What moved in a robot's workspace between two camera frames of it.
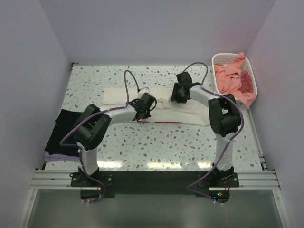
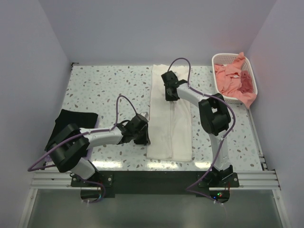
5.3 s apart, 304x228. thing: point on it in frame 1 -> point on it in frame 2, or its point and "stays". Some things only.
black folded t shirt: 65,121 stays
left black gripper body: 140,113 -> 143,137
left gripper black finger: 147,113 -> 146,137
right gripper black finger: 175,95 -> 168,96
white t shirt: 194,112 -> 169,134
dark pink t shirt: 246,82 stays
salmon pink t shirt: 227,78 stays
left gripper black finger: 139,116 -> 139,139
